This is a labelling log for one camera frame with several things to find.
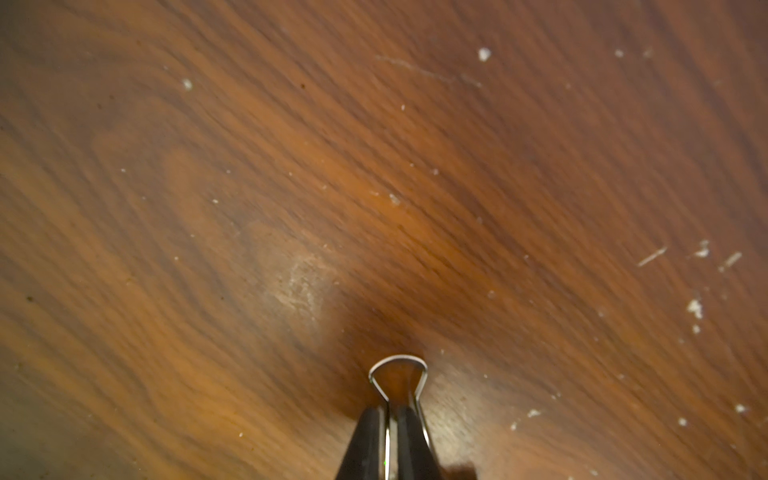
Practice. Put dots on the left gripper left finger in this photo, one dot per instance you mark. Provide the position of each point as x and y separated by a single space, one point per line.
364 456

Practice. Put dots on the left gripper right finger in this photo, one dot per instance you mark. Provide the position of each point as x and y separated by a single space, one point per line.
415 460

